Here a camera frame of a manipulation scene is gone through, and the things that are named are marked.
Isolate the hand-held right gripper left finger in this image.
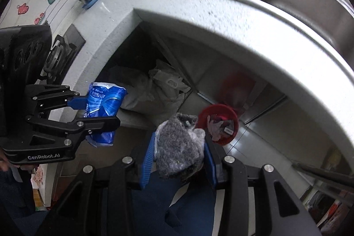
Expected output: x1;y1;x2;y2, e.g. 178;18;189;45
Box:
35;132;156;236

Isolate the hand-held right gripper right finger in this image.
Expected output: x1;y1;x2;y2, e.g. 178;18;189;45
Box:
203;135;323;236

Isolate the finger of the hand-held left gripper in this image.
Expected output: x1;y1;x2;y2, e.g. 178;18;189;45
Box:
26;84;89;114
26;114;121;153

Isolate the blue tissue packet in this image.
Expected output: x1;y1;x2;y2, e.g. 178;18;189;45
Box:
84;82;128;147

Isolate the grey scouring pad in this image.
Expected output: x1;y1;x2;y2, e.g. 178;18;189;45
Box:
154;112;206;180

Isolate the red plastic bin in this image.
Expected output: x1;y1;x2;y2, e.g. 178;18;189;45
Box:
197;104;239;146

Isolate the person's left hand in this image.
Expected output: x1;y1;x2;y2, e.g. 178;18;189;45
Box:
0;152;37;172

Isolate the person's left leg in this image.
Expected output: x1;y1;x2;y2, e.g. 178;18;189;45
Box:
131;170;180;236

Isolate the white sack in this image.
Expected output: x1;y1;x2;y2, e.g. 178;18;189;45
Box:
109;67;184;115

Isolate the black gas stove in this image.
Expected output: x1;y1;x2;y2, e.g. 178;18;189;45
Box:
41;24;86;82

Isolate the stainless steel cabinet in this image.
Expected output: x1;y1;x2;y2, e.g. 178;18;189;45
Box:
135;23;288;129

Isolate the crumpled translucent plastic bag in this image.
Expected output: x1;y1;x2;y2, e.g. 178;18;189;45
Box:
149;59;192;100

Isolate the blue coaster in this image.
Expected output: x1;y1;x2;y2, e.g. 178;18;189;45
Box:
82;0;104;10

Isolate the metal bar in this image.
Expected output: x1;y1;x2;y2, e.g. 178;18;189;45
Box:
292;160;354;192

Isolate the yellow bottle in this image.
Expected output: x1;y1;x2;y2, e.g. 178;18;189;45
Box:
326;148;342;170

